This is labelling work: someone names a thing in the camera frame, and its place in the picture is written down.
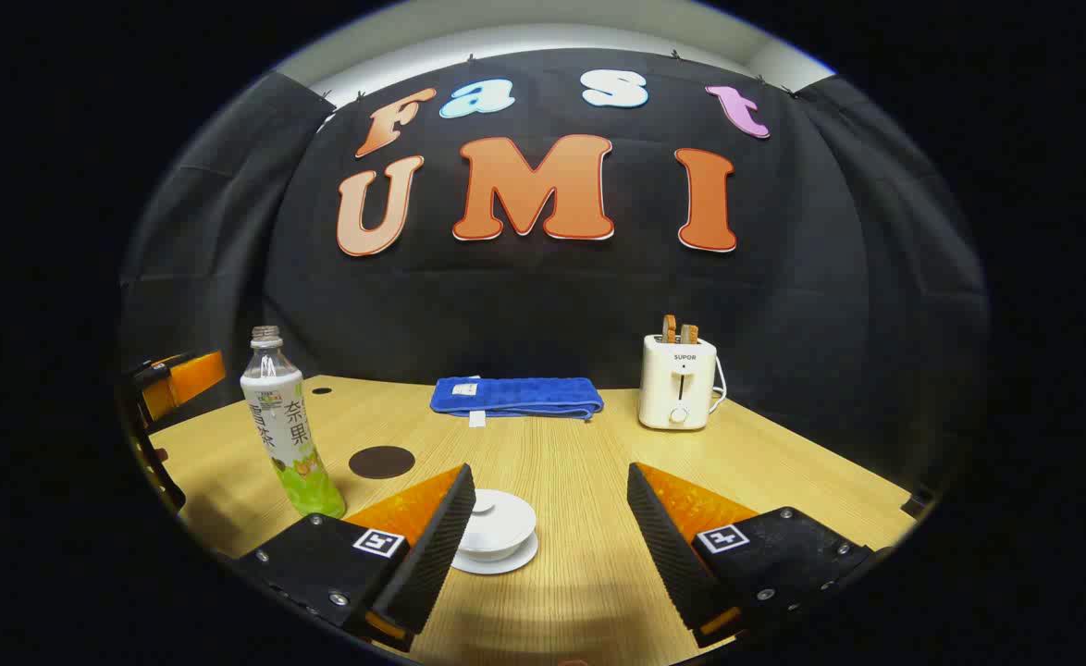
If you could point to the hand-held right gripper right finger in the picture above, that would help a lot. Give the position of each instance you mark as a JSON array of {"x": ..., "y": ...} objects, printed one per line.
[{"x": 663, "y": 546}]

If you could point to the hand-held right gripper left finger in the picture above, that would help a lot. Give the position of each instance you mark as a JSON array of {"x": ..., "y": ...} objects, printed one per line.
[{"x": 437, "y": 555}]

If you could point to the white saucer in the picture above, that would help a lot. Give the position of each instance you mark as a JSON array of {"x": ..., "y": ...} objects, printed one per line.
[{"x": 506, "y": 565}]

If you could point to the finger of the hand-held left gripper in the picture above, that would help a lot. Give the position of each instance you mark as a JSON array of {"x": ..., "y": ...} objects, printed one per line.
[{"x": 187, "y": 379}]

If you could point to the white teacup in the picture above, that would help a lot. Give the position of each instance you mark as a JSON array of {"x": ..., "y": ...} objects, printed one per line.
[{"x": 499, "y": 544}]

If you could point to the cream toaster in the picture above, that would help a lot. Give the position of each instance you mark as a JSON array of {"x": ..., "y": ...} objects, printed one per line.
[{"x": 677, "y": 384}]

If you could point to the black backdrop cloth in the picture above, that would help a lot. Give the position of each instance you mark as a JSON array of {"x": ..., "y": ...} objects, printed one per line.
[{"x": 552, "y": 296}]

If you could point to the clear water bottle green label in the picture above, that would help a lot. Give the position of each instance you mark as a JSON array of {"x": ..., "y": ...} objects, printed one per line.
[{"x": 286, "y": 435}]

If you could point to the bread slice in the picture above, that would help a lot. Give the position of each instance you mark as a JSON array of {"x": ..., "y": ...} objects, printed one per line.
[
  {"x": 689, "y": 334},
  {"x": 669, "y": 327}
]

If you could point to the blue folded towel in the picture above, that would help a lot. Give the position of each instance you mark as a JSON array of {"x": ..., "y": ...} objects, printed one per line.
[{"x": 515, "y": 396}]

